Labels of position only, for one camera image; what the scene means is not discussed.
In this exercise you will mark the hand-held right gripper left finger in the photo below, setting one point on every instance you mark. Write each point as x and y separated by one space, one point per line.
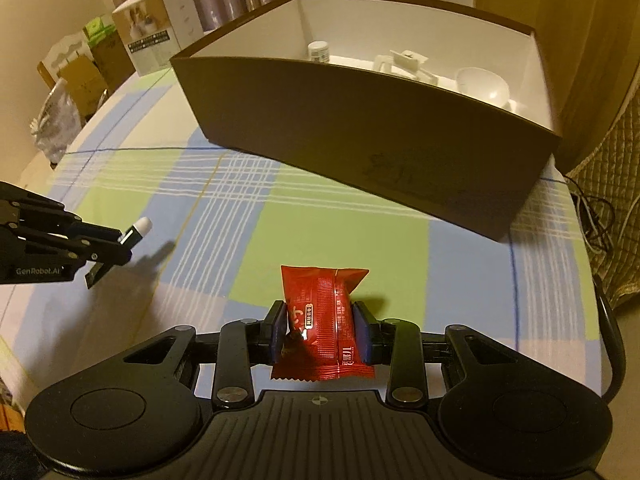
279 332

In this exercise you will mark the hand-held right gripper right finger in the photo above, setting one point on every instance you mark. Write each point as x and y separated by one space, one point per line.
361 332

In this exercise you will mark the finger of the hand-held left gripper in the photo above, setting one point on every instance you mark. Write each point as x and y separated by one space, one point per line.
65 220
110 256

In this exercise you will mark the dark green lip balm tube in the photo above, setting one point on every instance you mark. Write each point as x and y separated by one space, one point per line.
140 227

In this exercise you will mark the red snack packet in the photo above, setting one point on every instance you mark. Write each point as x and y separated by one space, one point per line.
320 310

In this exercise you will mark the brown cardboard storage box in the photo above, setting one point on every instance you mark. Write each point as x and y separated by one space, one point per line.
325 130

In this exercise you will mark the white hair claw clip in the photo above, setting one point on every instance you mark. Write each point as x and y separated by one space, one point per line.
400 62

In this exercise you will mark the white plastic spoon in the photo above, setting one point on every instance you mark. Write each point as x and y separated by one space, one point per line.
480 82

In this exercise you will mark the small white bottle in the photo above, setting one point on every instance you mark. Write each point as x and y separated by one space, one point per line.
319 51

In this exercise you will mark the clear plastic bag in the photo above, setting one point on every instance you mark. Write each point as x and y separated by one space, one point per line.
57 120

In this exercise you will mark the checked tablecloth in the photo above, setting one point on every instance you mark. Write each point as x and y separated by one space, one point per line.
225 210

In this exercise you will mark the green and white box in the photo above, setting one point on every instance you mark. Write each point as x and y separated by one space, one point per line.
97 30

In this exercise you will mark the white product box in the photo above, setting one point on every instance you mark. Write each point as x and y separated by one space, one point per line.
155 35

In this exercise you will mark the quilted tan chair cover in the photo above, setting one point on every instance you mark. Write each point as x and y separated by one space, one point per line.
620 170

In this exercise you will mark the black curved chair frame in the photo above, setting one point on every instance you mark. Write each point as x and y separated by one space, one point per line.
612 340

